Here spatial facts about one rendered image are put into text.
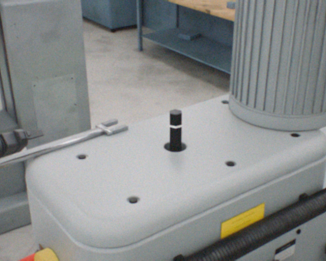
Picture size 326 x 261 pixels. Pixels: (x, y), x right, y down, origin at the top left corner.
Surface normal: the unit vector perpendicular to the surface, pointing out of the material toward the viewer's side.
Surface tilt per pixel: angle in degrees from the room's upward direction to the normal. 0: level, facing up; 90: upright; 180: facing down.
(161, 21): 90
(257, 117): 90
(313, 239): 90
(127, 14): 90
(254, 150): 0
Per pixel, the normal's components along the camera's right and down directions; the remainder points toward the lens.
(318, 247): 0.59, 0.36
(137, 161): 0.00, -0.89
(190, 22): -0.80, 0.27
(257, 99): -0.64, 0.35
